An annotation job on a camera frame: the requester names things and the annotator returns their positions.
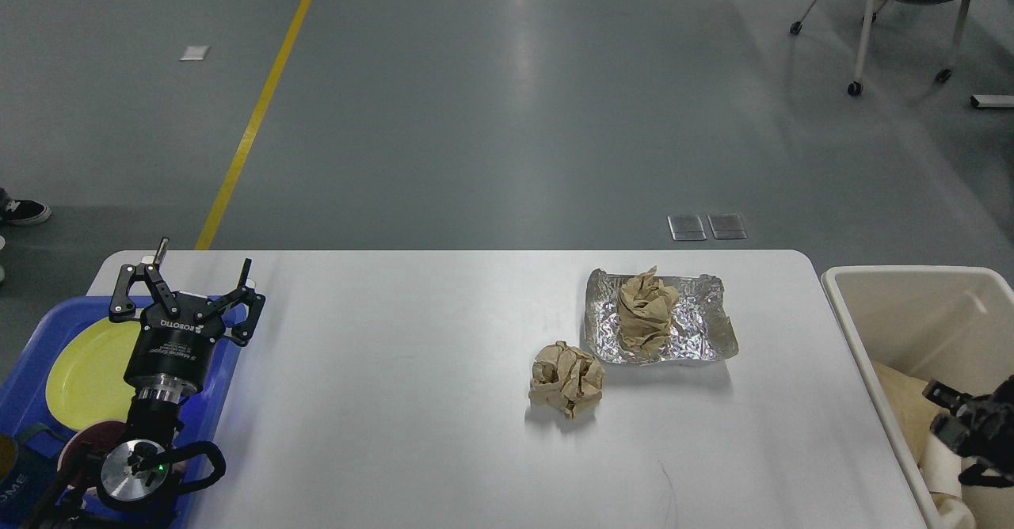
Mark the white bar on floor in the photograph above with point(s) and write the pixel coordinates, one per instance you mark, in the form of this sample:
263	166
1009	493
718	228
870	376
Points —
984	101

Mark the left metal floor plate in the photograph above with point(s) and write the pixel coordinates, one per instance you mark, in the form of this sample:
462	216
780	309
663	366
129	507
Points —
686	228

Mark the crumpled brown paper ball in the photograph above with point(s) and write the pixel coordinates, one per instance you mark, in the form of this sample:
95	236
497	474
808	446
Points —
566	378

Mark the white floor marker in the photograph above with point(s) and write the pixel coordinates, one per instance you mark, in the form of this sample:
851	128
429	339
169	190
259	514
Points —
195	53

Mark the white paper cup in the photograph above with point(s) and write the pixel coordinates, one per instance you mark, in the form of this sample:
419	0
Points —
941	468
991	507

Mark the metal floor plate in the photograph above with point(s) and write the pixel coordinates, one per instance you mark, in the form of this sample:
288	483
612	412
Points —
727	226
686	228

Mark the beige plastic bin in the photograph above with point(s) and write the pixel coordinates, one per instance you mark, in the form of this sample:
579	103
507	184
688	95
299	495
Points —
945	323

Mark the crumpled brown paper on foil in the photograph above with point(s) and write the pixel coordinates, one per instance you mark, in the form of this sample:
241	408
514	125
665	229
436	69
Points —
645	311

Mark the aluminium foil sheet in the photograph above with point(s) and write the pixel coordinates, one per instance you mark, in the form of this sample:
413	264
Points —
700	331

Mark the right metal floor plate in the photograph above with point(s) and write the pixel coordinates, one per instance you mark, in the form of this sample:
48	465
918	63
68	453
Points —
727	226

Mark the blue plastic tray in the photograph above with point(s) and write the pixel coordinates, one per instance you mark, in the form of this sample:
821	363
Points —
23	394

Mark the dark teal mug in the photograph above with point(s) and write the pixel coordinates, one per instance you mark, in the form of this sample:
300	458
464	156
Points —
28	467

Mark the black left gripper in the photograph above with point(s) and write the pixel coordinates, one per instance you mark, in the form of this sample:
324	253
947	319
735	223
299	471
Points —
176	351

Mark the pink mug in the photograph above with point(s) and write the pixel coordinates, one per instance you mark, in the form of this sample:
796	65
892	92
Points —
87	438

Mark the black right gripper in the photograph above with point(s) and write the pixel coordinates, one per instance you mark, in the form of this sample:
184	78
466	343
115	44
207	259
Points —
977	428

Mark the yellow plastic plate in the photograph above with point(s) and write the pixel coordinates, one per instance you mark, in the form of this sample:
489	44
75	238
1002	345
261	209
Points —
86	383

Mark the brown paper bag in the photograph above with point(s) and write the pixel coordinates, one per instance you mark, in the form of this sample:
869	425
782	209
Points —
912	410

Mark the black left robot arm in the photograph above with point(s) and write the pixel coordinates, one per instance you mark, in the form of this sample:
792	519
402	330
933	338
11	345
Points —
154	412

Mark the black and white shoe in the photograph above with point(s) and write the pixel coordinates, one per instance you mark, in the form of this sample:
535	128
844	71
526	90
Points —
24	212

